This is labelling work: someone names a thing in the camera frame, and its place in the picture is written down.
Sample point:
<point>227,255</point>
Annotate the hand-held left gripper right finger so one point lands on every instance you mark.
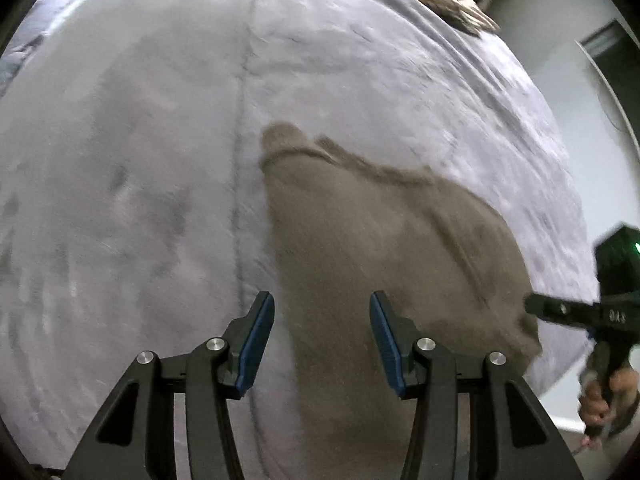
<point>387,340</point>

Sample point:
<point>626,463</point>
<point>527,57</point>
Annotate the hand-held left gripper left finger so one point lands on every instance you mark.
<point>255,340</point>

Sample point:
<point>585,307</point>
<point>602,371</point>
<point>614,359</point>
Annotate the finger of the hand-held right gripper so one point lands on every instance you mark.
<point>552,310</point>

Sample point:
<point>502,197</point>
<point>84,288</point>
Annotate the brown knit sweater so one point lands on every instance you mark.
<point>375,235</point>

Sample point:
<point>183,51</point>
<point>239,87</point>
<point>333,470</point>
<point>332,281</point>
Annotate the person's right hand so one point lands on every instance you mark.
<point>592,407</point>

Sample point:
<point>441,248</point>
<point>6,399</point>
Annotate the grey bed blanket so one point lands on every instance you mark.
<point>125,160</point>

